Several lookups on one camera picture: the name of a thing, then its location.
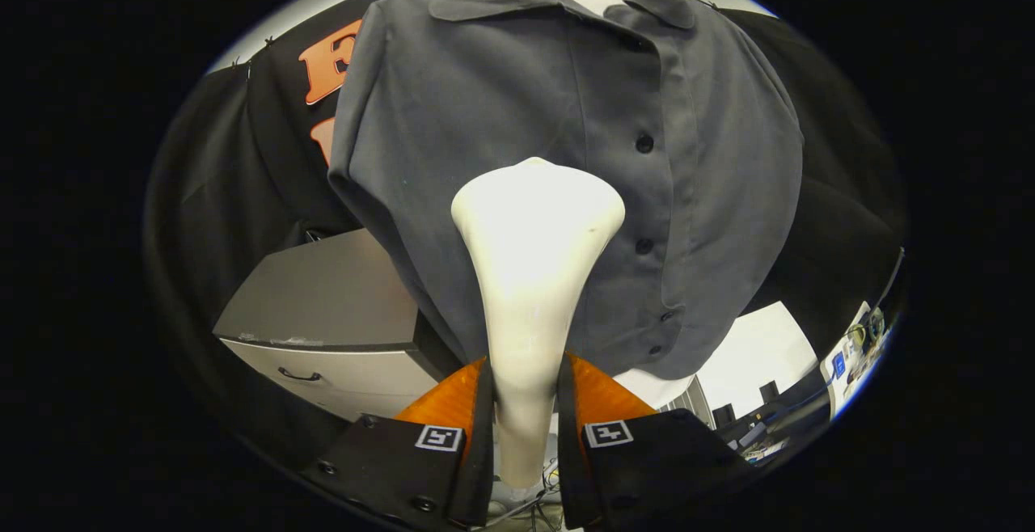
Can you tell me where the tangle of cables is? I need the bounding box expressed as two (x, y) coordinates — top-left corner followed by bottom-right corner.
(485, 459), (568, 531)

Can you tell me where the black monitor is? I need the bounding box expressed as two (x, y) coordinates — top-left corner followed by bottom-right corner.
(877, 247), (905, 315)

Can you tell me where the white desk with clutter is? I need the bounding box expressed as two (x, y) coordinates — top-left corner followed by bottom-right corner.
(821, 300), (892, 421)

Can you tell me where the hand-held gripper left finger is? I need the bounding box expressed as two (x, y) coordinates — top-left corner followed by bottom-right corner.
(301, 353), (494, 531)

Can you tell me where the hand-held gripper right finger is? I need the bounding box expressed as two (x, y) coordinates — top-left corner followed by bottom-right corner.
(555, 348), (757, 531)

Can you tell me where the white garment steamer head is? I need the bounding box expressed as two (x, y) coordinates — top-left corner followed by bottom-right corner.
(450, 157), (627, 491)

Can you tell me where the grey button shirt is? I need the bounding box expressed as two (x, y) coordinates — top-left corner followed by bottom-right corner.
(327, 0), (805, 381)

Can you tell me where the grey drawer cabinet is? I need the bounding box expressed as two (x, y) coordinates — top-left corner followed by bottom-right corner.
(212, 229), (462, 424)

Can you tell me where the white table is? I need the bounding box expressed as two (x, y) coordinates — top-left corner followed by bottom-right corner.
(695, 300), (819, 420)

